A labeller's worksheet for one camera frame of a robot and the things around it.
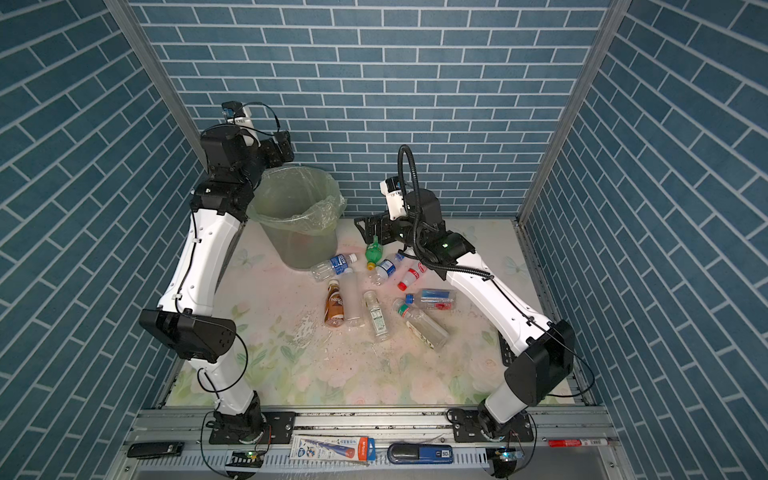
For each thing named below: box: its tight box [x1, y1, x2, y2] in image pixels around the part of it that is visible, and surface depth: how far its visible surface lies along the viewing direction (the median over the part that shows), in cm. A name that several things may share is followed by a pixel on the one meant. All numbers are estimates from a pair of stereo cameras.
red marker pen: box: [548, 439, 609, 447], surface depth 72 cm
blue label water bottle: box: [310, 253, 358, 281], surface depth 103 cm
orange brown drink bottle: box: [324, 279, 345, 327], surface depth 93 cm
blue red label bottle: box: [405, 289, 457, 311], surface depth 98 cm
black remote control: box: [127, 442, 185, 459], surface depth 69 cm
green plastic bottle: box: [365, 234, 383, 271], surface depth 107 cm
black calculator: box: [498, 330, 517, 367], surface depth 87 cm
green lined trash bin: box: [246, 166, 347, 271], surface depth 91 cm
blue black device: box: [387, 443, 454, 464], surface depth 70 cm
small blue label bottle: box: [370, 253, 405, 286], surface depth 103 cm
